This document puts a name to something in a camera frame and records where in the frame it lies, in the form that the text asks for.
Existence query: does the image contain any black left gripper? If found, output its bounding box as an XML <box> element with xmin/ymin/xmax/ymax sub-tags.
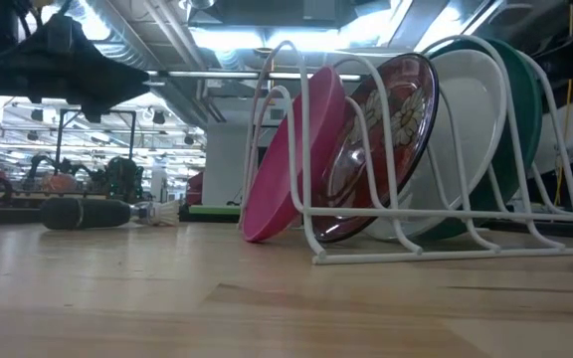
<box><xmin>0</xmin><ymin>14</ymin><xmax>151</xmax><ymax>123</ymax></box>

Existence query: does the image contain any dish brush with black handle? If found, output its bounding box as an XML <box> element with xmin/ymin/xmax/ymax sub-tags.
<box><xmin>40</xmin><ymin>197</ymin><xmax>181</xmax><ymax>231</ymax></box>

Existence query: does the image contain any pink plate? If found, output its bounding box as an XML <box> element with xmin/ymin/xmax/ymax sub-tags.
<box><xmin>241</xmin><ymin>65</ymin><xmax>347</xmax><ymax>244</ymax></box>

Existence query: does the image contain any red floral glass plate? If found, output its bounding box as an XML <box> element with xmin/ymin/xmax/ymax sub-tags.
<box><xmin>310</xmin><ymin>53</ymin><xmax>440</xmax><ymax>244</ymax></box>

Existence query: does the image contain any white deep plate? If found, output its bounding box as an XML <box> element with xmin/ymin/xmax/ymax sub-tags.
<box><xmin>365</xmin><ymin>48</ymin><xmax>508</xmax><ymax>243</ymax></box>

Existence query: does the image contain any teal plate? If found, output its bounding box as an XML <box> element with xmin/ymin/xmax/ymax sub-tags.
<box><xmin>415</xmin><ymin>38</ymin><xmax>544</xmax><ymax>241</ymax></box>

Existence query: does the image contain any long ceiling light bar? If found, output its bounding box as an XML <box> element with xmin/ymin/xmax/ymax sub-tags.
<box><xmin>145</xmin><ymin>69</ymin><xmax>363</xmax><ymax>84</ymax></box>

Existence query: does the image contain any light green plate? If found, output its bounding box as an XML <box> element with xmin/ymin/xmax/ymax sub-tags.
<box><xmin>187</xmin><ymin>204</ymin><xmax>242</xmax><ymax>217</ymax></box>

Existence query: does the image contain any black background station frame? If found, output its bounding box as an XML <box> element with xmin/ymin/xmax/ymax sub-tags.
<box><xmin>55</xmin><ymin>106</ymin><xmax>137</xmax><ymax>175</ymax></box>

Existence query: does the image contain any black aluminium table frame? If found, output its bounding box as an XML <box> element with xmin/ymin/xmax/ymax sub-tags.
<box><xmin>0</xmin><ymin>203</ymin><xmax>573</xmax><ymax>239</ymax></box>

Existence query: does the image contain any white wire dish rack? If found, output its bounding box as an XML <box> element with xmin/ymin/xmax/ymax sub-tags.
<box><xmin>239</xmin><ymin>34</ymin><xmax>573</xmax><ymax>266</ymax></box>

